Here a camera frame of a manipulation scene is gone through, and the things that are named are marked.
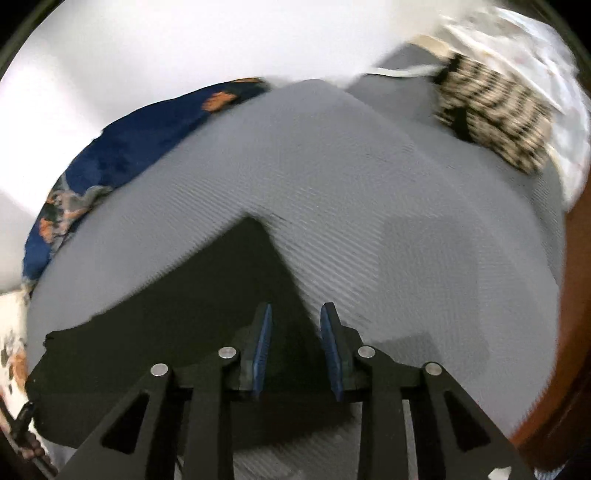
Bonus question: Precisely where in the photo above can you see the blue floral blanket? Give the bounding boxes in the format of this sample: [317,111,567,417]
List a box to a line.
[21,78,271,296]

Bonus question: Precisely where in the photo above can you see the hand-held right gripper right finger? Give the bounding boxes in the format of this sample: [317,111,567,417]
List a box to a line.
[320,302,539,480]

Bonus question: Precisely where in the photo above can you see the black pants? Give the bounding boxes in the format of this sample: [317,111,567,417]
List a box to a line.
[25,216,365,450]

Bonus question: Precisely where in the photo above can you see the black and beige patterned cloth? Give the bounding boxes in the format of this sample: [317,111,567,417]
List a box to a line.
[433,53,555,175]

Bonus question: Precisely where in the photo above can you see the brown wooden bed frame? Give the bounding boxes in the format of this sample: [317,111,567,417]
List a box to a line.
[510,171,591,474]

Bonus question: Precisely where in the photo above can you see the white crumpled cloth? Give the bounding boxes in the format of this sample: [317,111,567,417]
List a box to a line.
[434,7,591,210]

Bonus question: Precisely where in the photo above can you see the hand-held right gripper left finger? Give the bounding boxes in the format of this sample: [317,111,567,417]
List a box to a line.
[55,302,273,480]

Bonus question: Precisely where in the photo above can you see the grey ribbed bed sheet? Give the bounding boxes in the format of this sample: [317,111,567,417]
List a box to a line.
[27,46,568,480]

